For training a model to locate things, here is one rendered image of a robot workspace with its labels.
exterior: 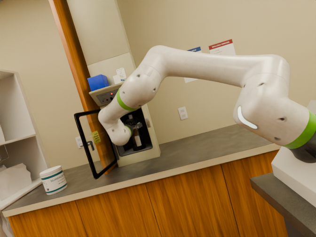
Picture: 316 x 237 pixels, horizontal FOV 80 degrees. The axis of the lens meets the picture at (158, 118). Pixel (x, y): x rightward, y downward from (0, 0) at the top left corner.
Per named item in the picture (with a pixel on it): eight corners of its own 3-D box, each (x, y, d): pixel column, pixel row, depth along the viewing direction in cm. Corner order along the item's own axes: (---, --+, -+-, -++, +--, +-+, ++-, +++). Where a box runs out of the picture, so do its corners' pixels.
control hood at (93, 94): (99, 106, 135) (95, 92, 134) (141, 93, 132) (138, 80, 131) (92, 106, 124) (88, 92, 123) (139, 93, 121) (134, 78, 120)
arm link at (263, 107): (319, 96, 54) (259, 66, 54) (319, 141, 46) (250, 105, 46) (283, 116, 65) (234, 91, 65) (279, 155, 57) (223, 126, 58)
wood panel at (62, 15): (122, 154, 179) (76, 7, 168) (125, 153, 179) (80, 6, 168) (104, 174, 130) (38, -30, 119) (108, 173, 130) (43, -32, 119)
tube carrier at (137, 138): (134, 147, 149) (126, 121, 147) (147, 144, 148) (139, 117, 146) (131, 150, 138) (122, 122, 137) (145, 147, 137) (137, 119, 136)
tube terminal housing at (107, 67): (126, 157, 163) (99, 71, 157) (161, 147, 160) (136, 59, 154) (118, 167, 139) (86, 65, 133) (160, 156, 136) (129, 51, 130)
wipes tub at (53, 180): (54, 187, 134) (48, 168, 132) (71, 183, 132) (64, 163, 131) (42, 197, 121) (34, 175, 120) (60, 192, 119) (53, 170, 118)
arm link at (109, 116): (126, 115, 78) (145, 104, 85) (111, 92, 78) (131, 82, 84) (102, 132, 108) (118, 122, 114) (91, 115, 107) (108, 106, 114)
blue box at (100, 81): (97, 92, 133) (93, 80, 133) (110, 88, 132) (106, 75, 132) (90, 91, 123) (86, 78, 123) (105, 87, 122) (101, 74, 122)
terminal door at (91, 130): (117, 161, 136) (100, 108, 133) (95, 180, 107) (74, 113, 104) (116, 161, 137) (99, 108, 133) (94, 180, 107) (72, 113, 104)
